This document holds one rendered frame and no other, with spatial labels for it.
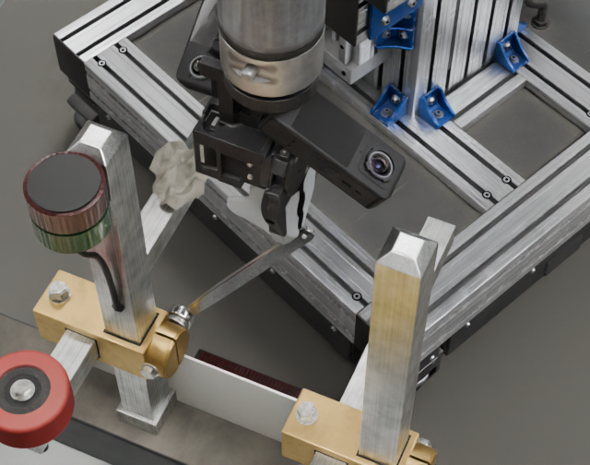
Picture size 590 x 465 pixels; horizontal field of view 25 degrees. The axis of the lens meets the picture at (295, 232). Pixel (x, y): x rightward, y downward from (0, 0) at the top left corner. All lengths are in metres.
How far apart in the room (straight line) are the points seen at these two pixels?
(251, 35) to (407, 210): 1.23
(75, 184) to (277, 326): 1.28
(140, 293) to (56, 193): 0.21
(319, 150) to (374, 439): 0.30
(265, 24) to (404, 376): 0.32
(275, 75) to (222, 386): 0.45
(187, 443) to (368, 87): 1.03
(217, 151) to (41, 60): 1.63
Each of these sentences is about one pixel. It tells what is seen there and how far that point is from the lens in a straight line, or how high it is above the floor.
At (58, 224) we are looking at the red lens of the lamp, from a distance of 0.98.
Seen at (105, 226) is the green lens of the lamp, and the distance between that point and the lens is 1.01.
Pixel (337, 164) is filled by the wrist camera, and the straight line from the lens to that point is 1.00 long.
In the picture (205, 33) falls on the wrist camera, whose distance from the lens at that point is 1.30.
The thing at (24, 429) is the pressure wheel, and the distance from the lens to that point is 1.16.
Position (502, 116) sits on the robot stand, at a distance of 2.26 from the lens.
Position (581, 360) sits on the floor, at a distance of 2.26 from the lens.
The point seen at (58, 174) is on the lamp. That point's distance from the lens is 1.00.
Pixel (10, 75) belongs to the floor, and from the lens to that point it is 2.63.
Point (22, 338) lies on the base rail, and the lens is 1.44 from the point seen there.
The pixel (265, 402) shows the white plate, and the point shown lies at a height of 0.77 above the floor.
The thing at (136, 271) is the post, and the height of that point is 0.97.
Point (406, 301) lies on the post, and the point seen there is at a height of 1.10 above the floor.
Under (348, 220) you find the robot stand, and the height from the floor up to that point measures 0.21.
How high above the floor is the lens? 1.92
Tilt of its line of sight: 55 degrees down
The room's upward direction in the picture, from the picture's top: straight up
